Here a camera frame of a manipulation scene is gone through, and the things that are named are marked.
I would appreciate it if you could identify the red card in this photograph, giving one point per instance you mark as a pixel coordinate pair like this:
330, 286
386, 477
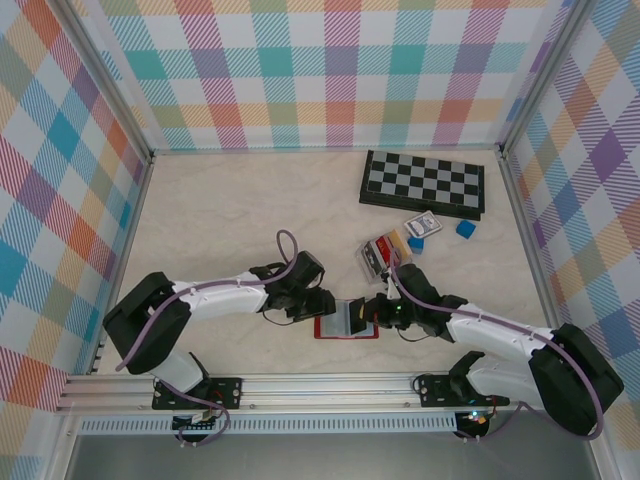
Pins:
386, 250

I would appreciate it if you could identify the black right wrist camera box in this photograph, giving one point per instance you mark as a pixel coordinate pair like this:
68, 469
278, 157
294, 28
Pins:
417, 282

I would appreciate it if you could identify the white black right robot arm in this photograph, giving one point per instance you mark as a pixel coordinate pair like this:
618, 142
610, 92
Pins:
490, 327

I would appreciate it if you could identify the black folding chessboard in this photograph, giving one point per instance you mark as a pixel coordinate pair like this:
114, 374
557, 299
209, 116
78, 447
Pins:
420, 180

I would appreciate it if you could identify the red card holder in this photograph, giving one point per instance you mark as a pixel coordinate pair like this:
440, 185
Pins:
335, 322

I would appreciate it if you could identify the tan card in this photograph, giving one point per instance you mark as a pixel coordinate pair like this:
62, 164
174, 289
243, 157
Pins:
401, 242

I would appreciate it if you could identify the blue building block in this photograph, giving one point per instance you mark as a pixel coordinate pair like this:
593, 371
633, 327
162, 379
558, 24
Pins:
415, 245
465, 229

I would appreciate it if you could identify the black and white card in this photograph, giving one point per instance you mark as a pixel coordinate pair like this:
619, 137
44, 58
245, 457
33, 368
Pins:
371, 260

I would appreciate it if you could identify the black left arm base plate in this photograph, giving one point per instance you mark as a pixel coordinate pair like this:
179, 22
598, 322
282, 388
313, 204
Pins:
227, 392

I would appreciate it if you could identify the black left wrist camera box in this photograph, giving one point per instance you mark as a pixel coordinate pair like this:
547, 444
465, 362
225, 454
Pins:
309, 267

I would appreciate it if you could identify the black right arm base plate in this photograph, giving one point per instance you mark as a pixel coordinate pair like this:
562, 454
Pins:
435, 390

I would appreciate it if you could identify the blue playing card box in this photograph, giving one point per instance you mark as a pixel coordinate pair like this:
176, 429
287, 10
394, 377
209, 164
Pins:
424, 224

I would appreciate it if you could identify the aluminium frame post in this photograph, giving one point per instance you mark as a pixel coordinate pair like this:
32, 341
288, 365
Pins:
107, 82
542, 75

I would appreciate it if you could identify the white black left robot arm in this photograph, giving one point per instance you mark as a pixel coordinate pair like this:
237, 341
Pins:
225, 300

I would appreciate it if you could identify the aluminium table side rail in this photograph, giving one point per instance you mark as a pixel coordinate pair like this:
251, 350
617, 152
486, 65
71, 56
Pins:
121, 265
524, 225

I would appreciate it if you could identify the small circuit board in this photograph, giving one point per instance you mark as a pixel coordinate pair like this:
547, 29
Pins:
477, 417
197, 420

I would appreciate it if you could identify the clear plastic card box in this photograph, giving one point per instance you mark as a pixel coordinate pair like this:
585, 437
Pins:
370, 277

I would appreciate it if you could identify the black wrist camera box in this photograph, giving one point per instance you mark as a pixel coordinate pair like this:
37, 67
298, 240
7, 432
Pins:
309, 267
417, 282

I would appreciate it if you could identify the aluminium mounting rail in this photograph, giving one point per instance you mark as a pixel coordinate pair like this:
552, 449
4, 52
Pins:
325, 392

